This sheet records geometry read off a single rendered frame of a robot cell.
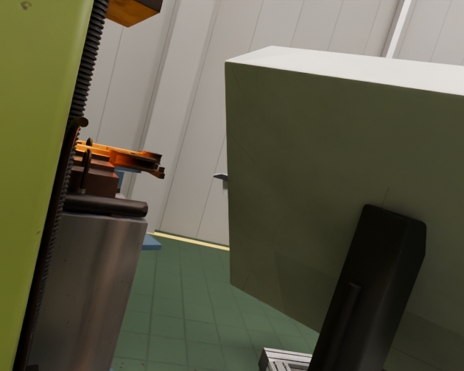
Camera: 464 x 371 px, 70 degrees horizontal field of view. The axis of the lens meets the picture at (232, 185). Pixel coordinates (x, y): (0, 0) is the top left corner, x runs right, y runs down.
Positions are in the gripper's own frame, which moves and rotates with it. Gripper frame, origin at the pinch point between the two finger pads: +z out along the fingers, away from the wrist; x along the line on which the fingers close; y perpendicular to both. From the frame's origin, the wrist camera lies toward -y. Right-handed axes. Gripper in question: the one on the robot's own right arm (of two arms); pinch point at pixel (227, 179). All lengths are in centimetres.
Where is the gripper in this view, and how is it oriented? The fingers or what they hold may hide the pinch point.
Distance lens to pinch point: 86.7
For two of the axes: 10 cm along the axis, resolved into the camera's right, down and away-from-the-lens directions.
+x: -5.2, -2.6, 8.1
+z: -8.1, -1.6, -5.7
